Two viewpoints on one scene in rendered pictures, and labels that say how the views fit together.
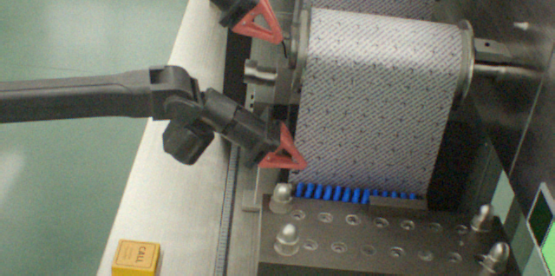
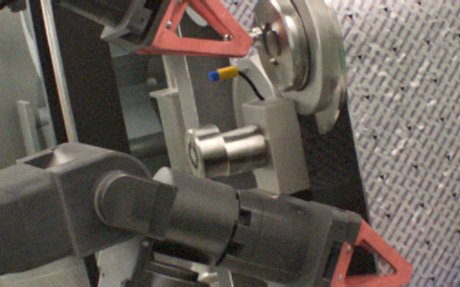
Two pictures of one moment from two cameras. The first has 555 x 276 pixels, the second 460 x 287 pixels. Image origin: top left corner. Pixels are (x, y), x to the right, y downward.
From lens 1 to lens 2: 0.52 m
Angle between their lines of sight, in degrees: 27
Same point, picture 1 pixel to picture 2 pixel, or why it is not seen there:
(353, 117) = (457, 123)
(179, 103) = (128, 182)
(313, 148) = (411, 226)
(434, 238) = not seen: outside the picture
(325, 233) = not seen: outside the picture
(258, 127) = (296, 211)
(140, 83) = (24, 176)
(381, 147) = not seen: outside the picture
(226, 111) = (220, 195)
